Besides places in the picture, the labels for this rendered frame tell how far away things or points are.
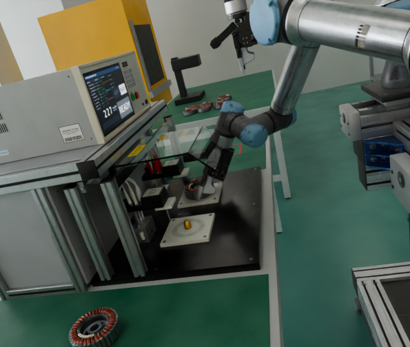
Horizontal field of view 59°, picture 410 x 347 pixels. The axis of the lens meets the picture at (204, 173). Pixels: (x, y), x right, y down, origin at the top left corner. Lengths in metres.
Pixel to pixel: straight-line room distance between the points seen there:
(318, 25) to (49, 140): 0.73
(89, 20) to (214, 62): 2.35
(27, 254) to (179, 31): 5.59
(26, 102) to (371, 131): 1.00
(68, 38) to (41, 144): 3.96
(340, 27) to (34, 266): 0.96
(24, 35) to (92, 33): 2.81
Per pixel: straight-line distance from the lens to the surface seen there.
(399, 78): 1.25
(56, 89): 1.02
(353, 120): 1.21
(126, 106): 1.18
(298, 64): 1.07
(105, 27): 4.79
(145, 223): 1.15
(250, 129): 1.12
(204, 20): 6.34
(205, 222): 1.14
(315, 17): 0.82
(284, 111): 1.17
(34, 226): 1.06
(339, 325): 1.85
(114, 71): 1.17
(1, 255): 1.18
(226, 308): 0.87
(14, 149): 1.14
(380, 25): 0.73
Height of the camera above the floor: 1.32
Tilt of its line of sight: 21 degrees down
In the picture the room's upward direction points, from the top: 15 degrees counter-clockwise
